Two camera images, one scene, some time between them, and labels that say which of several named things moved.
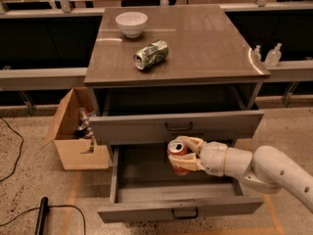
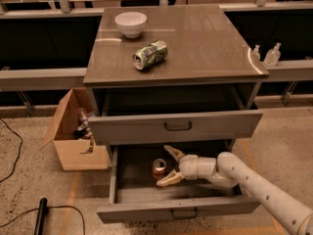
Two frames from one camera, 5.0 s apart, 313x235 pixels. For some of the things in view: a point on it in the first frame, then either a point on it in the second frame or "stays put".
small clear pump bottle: [256, 54] stays put
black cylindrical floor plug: [43, 211] stays put
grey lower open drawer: [143, 187] stays put
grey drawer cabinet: [211, 66] stays put
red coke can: [177, 148] to [158, 168]
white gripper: [213, 158] to [188, 166]
